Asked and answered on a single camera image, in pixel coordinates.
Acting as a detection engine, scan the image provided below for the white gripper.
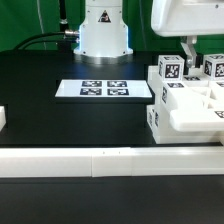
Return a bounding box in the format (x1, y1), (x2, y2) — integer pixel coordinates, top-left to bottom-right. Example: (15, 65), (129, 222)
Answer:
(151, 0), (224, 69)

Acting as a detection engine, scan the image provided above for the white chair back frame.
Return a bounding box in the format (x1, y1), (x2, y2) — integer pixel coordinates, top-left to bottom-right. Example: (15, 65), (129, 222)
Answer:
(148, 66), (224, 132)

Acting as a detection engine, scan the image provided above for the white chair seat part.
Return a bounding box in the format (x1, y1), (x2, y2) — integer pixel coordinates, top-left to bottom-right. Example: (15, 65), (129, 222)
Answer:
(147, 105), (224, 144)

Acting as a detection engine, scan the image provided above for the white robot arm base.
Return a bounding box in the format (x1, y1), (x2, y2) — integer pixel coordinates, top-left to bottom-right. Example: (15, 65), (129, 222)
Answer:
(74, 0), (133, 64)

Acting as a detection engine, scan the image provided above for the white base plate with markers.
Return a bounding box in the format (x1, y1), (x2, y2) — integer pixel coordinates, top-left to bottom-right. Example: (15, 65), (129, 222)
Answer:
(55, 79), (152, 99)

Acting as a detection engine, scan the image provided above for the white front fence wall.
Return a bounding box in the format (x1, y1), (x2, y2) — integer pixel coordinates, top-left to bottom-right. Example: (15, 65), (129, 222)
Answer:
(0, 146), (224, 178)

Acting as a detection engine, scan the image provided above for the white fence wall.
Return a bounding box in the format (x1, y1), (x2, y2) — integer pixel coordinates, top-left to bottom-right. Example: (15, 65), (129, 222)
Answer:
(0, 146), (224, 178)
(0, 106), (6, 132)

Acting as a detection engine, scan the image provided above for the black cable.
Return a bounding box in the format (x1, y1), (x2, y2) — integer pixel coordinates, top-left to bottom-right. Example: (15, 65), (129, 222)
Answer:
(13, 29), (81, 51)

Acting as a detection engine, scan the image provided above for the white left fence wall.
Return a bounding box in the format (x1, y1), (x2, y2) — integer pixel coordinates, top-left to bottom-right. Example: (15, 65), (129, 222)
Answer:
(0, 106), (6, 132)

